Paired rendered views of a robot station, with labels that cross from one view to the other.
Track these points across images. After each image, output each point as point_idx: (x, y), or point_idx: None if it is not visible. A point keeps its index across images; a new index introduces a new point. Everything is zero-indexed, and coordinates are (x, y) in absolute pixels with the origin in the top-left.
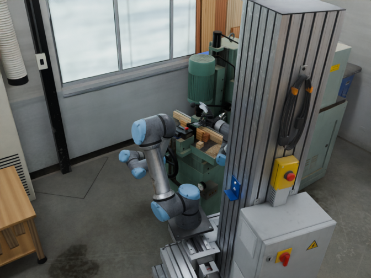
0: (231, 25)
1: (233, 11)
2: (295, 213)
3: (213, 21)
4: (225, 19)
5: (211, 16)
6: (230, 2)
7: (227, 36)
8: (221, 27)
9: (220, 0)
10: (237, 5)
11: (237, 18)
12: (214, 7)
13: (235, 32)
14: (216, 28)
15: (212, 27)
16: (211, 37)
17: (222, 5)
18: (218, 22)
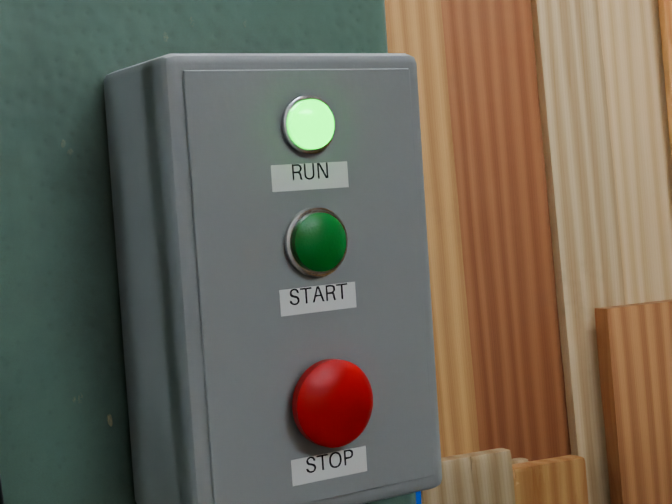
0: (600, 295)
1: (599, 206)
2: None
3: (450, 260)
4: (550, 256)
5: (428, 227)
6: (569, 149)
7: (581, 368)
8: (528, 309)
9: (491, 138)
10: (631, 174)
11: (644, 258)
12: (447, 174)
13: (630, 340)
14: (489, 315)
15: (446, 301)
16: (445, 369)
17: (516, 166)
18: (502, 279)
